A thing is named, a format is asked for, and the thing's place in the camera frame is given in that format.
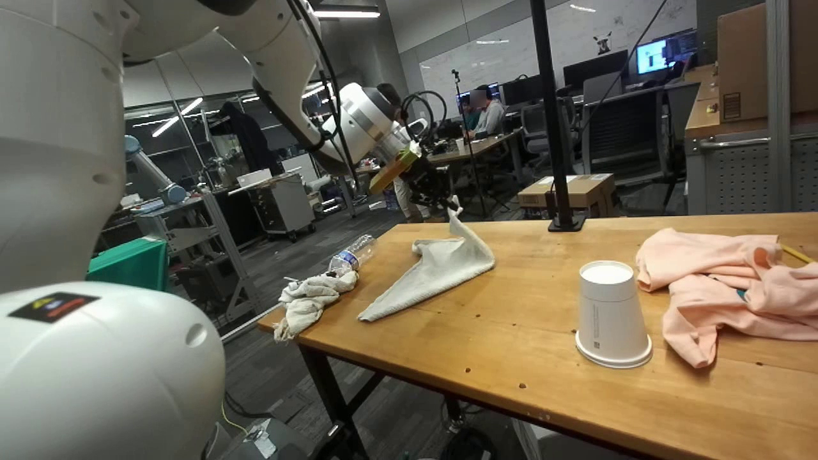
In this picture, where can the clear plastic water bottle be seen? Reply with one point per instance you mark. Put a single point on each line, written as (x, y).
(350, 257)

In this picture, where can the white towel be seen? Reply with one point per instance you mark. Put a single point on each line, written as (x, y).
(441, 265)

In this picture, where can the seated person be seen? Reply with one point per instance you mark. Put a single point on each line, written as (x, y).
(492, 112)

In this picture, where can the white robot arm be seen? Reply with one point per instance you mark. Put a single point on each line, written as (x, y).
(95, 368)

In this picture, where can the black vertical pole stand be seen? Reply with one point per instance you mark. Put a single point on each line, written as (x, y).
(564, 217)

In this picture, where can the white paper cup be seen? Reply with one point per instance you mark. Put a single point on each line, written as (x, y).
(608, 318)

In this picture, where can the peach pink cloth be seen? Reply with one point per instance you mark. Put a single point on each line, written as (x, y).
(727, 282)

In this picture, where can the crumpled white rag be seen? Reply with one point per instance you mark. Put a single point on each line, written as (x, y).
(304, 300)

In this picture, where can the green box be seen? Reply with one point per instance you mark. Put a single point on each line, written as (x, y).
(138, 260)

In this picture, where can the large cardboard box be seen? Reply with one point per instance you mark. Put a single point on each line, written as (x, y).
(743, 62)

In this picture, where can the computer monitor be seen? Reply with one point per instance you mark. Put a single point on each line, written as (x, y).
(660, 53)

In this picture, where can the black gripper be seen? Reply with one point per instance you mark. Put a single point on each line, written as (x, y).
(431, 188)

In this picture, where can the wrist camera wooden mount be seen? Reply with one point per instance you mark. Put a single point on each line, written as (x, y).
(389, 172)

